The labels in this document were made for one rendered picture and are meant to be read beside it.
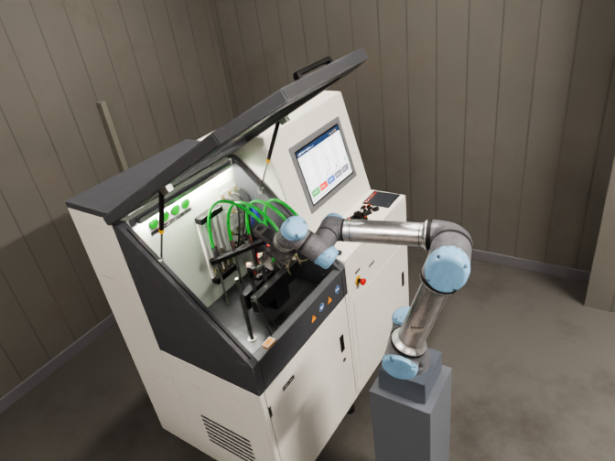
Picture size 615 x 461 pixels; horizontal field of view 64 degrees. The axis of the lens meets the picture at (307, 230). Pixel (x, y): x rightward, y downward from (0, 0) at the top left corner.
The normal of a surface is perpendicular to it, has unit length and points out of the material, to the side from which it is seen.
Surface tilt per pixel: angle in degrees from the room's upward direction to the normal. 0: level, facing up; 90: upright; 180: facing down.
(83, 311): 90
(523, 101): 90
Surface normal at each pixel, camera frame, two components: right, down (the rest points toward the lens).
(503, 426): -0.13, -0.85
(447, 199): -0.52, 0.50
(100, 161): 0.84, 0.18
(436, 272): -0.30, 0.42
